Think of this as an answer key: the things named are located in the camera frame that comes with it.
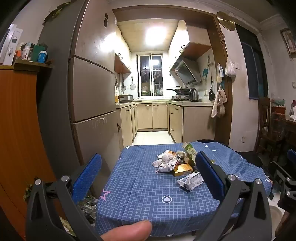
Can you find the white bucket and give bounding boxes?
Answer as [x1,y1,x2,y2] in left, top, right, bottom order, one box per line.
[268,204,282,233]

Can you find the wall cabinet above sink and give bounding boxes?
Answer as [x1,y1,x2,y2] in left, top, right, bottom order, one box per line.
[114,28,132,74]

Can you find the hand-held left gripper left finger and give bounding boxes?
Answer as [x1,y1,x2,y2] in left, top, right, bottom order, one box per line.
[25,153,103,241]

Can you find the hanging black pan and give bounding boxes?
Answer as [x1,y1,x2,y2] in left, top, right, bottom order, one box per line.
[208,76,215,101]

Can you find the wall cabinet above hood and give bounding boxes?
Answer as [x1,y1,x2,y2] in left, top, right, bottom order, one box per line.
[168,20,212,61]

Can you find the beige cloth bags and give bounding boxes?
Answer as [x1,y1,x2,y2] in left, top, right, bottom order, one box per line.
[211,89,228,119]

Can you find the beige kitchen base cabinets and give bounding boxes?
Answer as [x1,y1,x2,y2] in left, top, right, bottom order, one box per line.
[116,101,214,146]

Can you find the white cloth bundle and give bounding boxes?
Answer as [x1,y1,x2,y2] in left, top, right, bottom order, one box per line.
[161,153,175,164]

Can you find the kitchen window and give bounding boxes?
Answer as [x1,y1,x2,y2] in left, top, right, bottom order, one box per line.
[137,54,164,97]

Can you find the crinkled silver plastic bag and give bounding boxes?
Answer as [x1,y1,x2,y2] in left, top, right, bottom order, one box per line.
[23,183,98,232]

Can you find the blue checked tablecloth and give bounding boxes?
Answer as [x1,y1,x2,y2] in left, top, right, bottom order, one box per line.
[95,141,272,237]

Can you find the green box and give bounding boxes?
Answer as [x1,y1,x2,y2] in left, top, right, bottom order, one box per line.
[30,44,48,62]

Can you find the small pale plastic bag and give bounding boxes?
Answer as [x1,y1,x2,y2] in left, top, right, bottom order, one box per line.
[216,63,224,83]

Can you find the wooden chair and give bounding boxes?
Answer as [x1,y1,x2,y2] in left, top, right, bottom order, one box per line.
[255,97,282,161]

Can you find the dark window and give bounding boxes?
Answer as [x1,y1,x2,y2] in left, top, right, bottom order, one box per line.
[236,24,269,101]

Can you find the dark crumpled wrapper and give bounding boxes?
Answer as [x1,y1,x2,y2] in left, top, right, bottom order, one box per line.
[174,151,188,164]

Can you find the ceiling light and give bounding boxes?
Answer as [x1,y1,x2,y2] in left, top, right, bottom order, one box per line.
[144,26,172,47]

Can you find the crumpled white wrapper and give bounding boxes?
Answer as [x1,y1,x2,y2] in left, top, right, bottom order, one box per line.
[177,173,204,192]

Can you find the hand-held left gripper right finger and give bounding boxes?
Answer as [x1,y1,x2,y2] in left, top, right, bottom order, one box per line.
[194,151,272,241]

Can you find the white printed packet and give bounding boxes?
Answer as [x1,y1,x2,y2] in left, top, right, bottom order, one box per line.
[156,161,179,174]

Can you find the person's left hand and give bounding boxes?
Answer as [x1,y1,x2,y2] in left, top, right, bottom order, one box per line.
[99,220,153,241]

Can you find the framed picture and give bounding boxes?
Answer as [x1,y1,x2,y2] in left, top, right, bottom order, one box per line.
[280,27,296,56]

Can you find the gold box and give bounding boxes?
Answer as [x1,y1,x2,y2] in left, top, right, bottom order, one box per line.
[173,163,194,177]

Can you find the white plastic bag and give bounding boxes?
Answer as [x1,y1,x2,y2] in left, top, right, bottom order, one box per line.
[225,57,237,77]

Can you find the steel kettle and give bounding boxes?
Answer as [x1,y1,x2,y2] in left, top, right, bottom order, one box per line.
[189,88,200,102]

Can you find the green carton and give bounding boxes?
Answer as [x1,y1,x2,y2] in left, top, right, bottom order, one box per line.
[182,142,198,168]

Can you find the dark wooden table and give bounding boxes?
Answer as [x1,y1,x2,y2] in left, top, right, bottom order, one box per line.
[270,106,296,163]

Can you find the black wok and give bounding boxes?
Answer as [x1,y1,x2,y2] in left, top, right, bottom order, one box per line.
[166,86,191,94]

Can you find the grey refrigerator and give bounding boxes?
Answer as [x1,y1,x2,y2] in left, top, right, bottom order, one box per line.
[38,0,121,202]

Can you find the gold wall clock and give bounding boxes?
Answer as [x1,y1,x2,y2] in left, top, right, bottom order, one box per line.
[216,11,236,31]

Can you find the wooden cabinet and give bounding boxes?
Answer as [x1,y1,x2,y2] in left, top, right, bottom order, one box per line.
[0,62,61,240]

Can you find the steel range hood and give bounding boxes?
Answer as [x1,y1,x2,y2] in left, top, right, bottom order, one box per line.
[169,58,202,86]

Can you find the steel cooking pot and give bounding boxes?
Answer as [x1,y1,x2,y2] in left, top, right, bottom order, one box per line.
[118,94,134,103]

